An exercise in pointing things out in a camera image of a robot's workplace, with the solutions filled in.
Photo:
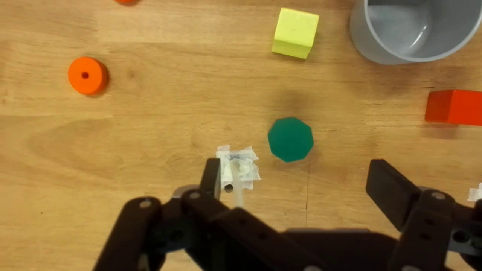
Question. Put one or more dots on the white tape scrap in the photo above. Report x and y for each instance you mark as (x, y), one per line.
(475, 192)

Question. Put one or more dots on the orange round block with hole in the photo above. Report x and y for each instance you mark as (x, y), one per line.
(86, 75)

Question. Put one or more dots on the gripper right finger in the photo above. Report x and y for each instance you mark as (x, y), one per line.
(418, 214)

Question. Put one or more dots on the red rectangular block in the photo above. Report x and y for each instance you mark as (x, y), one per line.
(453, 107)

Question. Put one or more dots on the green octagonal block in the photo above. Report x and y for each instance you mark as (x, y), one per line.
(290, 139)

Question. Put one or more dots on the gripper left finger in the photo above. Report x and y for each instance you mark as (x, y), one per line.
(211, 222)

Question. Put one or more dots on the grey plastic cup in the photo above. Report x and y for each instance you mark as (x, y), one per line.
(410, 34)

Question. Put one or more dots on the yellow cube block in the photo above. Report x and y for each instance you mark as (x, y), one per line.
(295, 32)

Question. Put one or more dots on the white tape patch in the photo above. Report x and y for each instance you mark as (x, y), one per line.
(241, 165)

